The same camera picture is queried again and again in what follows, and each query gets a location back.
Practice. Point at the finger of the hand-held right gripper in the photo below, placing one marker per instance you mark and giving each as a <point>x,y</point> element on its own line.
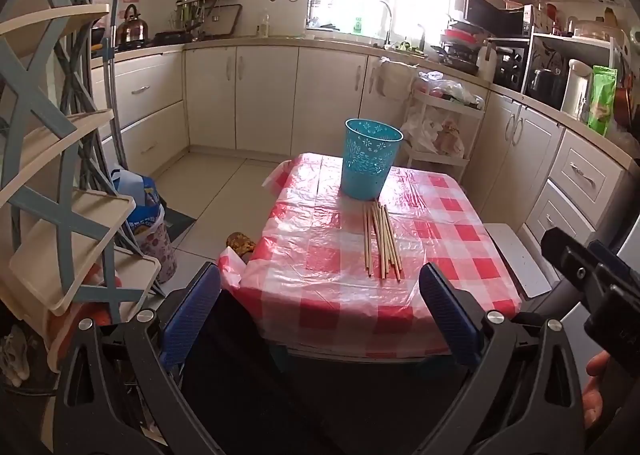
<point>612,262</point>
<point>565,255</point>

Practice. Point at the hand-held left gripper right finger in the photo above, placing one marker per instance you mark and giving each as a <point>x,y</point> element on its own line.
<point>450,315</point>

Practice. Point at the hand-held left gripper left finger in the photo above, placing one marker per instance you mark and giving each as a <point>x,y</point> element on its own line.
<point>190,310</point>

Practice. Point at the bundle of wooden chopsticks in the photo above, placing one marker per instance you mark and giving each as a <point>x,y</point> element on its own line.
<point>382,240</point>

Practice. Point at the blue perforated plastic bin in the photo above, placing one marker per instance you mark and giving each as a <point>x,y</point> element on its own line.
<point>372,160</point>

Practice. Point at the person's right hand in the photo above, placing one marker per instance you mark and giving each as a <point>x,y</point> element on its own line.
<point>595,387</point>

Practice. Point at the white stool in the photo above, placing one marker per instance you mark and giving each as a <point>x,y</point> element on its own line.
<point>515,255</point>

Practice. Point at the pink patterned bag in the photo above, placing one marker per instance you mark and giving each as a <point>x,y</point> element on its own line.
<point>160,250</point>

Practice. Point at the brown patterned slipper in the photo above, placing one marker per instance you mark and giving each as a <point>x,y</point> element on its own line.
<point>240,242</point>

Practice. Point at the cream base cabinet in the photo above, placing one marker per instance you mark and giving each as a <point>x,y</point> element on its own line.
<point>270,95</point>
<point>535,150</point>

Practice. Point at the blue printed bag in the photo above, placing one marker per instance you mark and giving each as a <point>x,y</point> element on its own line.
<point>142,200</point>

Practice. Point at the white trolley cart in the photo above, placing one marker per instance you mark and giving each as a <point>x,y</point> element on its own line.
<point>467,167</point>

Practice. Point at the beige and grey shelf rack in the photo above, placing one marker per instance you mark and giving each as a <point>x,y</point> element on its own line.
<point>75,230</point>

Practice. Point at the red checked plastic tablecloth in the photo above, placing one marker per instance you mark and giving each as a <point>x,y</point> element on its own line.
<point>320,255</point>

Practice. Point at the green snack packet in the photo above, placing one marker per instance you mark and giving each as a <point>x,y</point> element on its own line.
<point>602,100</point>

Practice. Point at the beige plastic bag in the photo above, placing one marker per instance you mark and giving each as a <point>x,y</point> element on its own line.
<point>450,135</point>

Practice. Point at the white thermos jug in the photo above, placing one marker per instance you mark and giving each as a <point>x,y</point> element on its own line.
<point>575,85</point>

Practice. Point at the black electric pot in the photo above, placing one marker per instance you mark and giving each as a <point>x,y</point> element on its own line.
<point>544,85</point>

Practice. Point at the black toaster oven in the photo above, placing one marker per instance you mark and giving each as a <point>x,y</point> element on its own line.
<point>510,67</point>

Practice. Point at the clear plastic bag of vegetables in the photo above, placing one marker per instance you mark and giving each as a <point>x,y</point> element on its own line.
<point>450,87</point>

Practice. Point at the cream drawer cabinet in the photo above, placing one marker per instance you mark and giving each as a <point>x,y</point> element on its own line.
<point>145,100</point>

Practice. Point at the white counter shelf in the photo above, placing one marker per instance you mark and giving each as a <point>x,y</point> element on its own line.
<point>570,39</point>

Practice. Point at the white hanging plastic bag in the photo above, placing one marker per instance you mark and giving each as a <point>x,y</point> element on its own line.
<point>395,77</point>

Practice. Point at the mop pole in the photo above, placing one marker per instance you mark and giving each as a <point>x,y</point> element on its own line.
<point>112,75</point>

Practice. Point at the black microwave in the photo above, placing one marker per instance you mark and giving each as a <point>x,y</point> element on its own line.
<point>495,15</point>

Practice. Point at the black frying pan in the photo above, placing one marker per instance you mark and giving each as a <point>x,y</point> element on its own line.
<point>170,37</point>

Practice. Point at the steel kettle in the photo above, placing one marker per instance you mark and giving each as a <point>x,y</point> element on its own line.
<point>134,27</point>

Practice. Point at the clear dish soap bottle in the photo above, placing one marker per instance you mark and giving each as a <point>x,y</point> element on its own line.
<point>263,25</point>

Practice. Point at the chrome faucet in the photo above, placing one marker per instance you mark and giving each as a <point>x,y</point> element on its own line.
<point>387,20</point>

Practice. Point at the green bottle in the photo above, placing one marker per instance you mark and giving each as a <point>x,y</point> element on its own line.
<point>357,25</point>

